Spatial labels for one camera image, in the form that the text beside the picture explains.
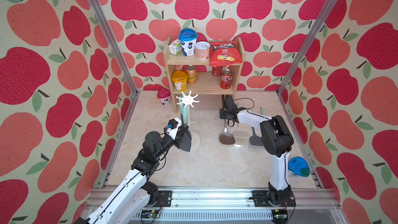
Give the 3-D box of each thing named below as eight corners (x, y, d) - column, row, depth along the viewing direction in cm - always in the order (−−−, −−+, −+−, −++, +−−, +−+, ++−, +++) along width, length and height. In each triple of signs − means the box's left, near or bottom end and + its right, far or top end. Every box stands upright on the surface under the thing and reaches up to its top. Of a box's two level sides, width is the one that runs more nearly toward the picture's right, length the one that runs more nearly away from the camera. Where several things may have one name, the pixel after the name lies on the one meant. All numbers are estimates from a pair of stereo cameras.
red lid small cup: (158, 105, 113) (155, 97, 106) (160, 96, 119) (158, 87, 112) (169, 105, 113) (167, 97, 106) (170, 96, 119) (169, 87, 112)
